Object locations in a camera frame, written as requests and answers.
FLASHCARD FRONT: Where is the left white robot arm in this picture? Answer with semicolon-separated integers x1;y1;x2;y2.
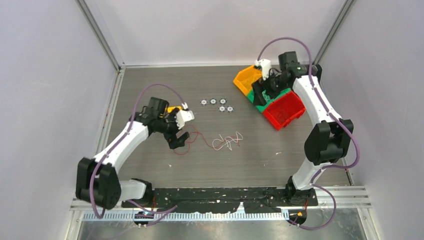
75;97;195;210

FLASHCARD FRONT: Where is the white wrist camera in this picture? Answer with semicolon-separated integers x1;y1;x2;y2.
254;58;272;80
175;109;195;130

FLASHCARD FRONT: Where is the yellow triangular plastic stand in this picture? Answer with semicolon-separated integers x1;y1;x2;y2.
159;106;183;118

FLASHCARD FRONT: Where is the white perforated cable duct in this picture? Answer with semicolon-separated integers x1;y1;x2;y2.
82;210;289;222

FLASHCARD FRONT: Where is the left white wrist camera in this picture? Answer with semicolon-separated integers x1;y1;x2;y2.
175;109;195;130

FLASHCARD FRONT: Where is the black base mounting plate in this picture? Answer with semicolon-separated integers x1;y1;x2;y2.
121;186;318;214

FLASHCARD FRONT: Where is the green plastic bin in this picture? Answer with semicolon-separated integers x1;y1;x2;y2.
246;88;292;114

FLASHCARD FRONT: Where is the orange plastic bin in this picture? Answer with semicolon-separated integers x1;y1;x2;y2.
233;65;262;96

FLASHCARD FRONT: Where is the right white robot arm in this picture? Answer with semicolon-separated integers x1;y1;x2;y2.
252;51;354;205

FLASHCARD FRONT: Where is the red plastic bin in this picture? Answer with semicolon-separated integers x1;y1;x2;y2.
262;91;306;131

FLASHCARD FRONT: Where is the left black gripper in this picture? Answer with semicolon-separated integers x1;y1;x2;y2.
157;108;189;149

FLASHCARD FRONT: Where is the yellow wire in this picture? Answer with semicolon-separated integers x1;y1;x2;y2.
246;71;264;87

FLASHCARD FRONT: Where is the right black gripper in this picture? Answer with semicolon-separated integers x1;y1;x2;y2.
252;69;290;107

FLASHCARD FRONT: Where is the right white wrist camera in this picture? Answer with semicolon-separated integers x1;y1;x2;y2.
254;58;272;80

